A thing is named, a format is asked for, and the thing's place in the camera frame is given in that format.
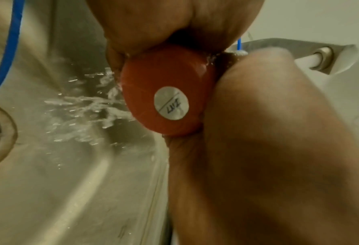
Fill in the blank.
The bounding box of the stainless steel sink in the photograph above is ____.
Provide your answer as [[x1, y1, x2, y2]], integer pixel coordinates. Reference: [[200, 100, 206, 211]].
[[0, 0, 173, 245]]

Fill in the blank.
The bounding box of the white bottle brush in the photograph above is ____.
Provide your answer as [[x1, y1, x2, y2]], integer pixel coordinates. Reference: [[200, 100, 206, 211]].
[[294, 46, 334, 71]]

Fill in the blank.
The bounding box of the person's right hand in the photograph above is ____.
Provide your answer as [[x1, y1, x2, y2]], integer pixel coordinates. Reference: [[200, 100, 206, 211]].
[[164, 46, 359, 245]]

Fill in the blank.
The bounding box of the pink steel tumbler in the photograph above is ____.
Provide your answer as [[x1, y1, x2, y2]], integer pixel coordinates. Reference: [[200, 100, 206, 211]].
[[119, 44, 220, 138]]

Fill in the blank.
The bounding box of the person's left hand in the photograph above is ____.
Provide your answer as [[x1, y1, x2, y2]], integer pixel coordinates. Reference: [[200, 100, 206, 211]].
[[85, 0, 267, 73]]

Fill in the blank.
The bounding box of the thin blue tube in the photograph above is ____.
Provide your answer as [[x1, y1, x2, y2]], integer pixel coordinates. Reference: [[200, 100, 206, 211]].
[[0, 0, 244, 102]]

